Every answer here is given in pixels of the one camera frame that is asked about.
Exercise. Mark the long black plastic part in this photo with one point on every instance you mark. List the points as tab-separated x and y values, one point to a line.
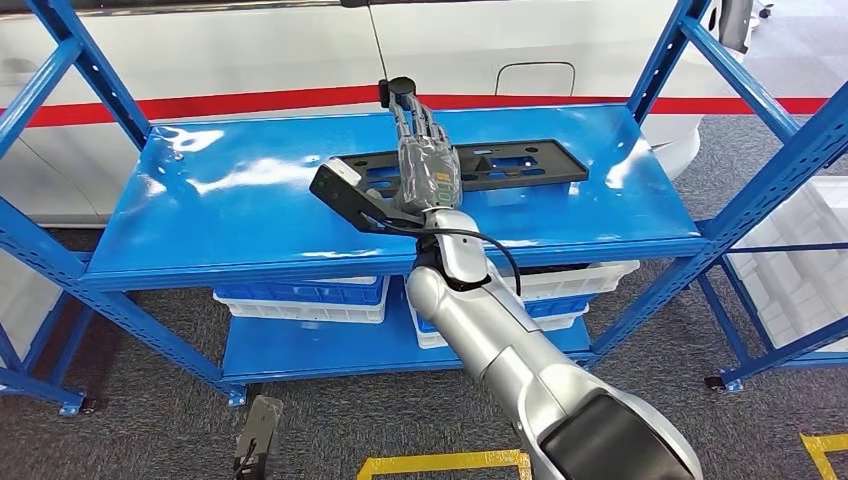
563	169

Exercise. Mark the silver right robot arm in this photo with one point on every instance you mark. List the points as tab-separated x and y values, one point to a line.
503	344

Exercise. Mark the black barrier post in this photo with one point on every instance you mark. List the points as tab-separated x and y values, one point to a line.
401	86

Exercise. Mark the white plastic crate stack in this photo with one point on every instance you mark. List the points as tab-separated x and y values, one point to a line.
26	298
795	291

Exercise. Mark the red barrier belt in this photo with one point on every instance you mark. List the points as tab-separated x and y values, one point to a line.
530	102

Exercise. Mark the yellow floor tape square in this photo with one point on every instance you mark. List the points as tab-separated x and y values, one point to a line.
825	444
437	462

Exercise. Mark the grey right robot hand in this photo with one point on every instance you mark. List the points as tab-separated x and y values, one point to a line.
430	172

